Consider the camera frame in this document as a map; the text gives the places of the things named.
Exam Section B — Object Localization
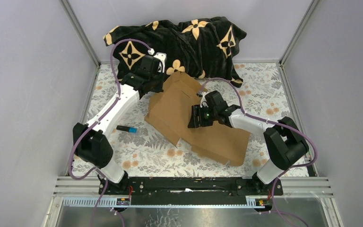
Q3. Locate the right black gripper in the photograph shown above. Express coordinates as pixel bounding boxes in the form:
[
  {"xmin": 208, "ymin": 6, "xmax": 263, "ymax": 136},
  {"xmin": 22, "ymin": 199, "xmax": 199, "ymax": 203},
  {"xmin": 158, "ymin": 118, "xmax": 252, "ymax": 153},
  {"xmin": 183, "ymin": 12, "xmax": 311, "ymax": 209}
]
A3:
[{"xmin": 187, "ymin": 105, "xmax": 217, "ymax": 129}]

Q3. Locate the brown cardboard box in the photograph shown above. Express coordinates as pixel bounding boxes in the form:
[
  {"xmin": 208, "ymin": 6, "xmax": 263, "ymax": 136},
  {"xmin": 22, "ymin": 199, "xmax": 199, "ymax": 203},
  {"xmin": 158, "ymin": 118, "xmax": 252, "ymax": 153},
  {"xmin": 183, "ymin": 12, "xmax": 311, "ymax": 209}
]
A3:
[{"xmin": 145, "ymin": 72, "xmax": 250, "ymax": 166}]

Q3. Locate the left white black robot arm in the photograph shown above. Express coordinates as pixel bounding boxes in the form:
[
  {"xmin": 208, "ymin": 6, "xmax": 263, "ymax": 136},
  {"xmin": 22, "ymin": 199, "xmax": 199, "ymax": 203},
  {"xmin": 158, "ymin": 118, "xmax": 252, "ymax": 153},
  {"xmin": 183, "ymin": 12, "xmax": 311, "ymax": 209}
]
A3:
[{"xmin": 72, "ymin": 52, "xmax": 167, "ymax": 194}]

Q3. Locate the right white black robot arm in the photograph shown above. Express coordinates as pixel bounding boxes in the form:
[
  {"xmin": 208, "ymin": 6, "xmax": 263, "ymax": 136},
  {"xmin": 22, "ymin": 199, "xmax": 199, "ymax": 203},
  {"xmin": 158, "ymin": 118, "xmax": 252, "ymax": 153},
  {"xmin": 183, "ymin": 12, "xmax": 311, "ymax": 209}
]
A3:
[{"xmin": 188, "ymin": 91, "xmax": 309, "ymax": 195}]

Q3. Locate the black blue marker pen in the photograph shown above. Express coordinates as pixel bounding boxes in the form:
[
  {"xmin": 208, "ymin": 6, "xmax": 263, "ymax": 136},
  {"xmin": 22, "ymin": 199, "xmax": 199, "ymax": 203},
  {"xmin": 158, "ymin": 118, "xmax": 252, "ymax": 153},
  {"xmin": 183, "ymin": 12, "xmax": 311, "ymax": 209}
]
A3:
[{"xmin": 116, "ymin": 125, "xmax": 137, "ymax": 133}]

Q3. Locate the black blanket with tan flowers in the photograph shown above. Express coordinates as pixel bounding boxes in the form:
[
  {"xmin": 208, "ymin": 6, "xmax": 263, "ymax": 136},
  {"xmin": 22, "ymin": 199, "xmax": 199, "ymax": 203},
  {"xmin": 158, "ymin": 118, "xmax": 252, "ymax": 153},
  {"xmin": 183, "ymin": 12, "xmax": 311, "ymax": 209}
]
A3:
[{"xmin": 103, "ymin": 17, "xmax": 247, "ymax": 87}]

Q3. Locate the floral patterned table mat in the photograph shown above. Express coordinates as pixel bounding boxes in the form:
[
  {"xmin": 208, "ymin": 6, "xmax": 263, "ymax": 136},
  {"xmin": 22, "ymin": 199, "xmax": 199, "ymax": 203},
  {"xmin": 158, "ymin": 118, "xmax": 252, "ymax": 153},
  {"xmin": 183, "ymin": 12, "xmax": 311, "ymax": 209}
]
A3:
[{"xmin": 70, "ymin": 62, "xmax": 310, "ymax": 178}]

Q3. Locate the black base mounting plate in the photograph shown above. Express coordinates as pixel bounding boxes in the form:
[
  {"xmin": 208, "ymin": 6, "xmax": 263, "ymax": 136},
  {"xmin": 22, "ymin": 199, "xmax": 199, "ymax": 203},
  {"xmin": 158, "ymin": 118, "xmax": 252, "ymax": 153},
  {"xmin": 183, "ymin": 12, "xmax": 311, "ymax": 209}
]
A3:
[{"xmin": 98, "ymin": 176, "xmax": 284, "ymax": 205}]

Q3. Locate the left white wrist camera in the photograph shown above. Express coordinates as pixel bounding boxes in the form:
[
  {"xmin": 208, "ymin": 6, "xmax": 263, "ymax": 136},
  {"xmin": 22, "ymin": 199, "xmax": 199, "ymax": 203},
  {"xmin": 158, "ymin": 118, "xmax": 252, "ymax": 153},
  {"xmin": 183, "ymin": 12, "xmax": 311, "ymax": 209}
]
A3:
[{"xmin": 153, "ymin": 52, "xmax": 167, "ymax": 73}]

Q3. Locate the aluminium frame rail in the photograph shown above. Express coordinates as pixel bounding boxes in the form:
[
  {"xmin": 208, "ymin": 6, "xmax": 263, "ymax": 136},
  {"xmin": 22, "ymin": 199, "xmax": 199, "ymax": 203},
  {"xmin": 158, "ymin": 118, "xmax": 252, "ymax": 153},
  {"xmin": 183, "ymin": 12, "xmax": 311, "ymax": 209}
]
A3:
[{"xmin": 54, "ymin": 176, "xmax": 333, "ymax": 209}]

